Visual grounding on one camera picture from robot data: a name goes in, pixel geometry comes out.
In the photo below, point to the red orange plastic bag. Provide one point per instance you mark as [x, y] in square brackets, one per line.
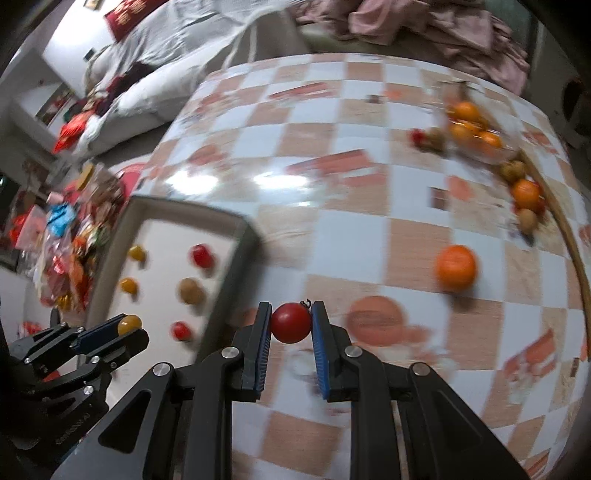
[71, 131]

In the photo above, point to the tangerine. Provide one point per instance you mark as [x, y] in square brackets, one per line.
[489, 139]
[461, 132]
[465, 110]

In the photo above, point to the clear glass bowl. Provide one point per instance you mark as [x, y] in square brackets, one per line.
[450, 99]

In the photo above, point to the dark clothes pile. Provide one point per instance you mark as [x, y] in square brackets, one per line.
[124, 83]

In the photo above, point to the white quilt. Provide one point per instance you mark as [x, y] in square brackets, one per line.
[152, 87]

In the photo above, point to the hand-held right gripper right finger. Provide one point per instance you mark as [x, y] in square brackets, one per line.
[319, 364]

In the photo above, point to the grey striped covered sofa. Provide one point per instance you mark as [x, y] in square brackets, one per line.
[184, 27]

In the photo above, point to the orange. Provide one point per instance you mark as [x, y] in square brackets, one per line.
[456, 267]
[525, 194]

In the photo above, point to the pile of colourful snack packets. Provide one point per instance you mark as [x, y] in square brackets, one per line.
[69, 221]

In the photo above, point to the pink blanket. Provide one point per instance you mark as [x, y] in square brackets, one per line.
[438, 27]

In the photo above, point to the red cherry tomato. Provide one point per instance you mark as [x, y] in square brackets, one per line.
[181, 330]
[542, 205]
[202, 255]
[418, 137]
[291, 323]

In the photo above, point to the green-edged white box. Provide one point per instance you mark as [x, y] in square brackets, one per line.
[161, 240]

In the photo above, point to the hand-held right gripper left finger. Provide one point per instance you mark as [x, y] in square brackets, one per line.
[263, 360]

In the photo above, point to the yellow cherry tomato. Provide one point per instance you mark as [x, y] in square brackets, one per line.
[129, 285]
[129, 324]
[136, 253]

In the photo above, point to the red cushion gold lettering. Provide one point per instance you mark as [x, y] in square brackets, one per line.
[131, 14]

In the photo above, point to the checkered plastic tablecloth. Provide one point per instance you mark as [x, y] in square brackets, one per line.
[346, 194]

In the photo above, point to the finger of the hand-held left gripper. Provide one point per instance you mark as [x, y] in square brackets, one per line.
[97, 334]
[127, 353]

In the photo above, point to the brown longan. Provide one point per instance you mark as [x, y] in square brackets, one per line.
[435, 138]
[528, 220]
[518, 168]
[506, 171]
[190, 290]

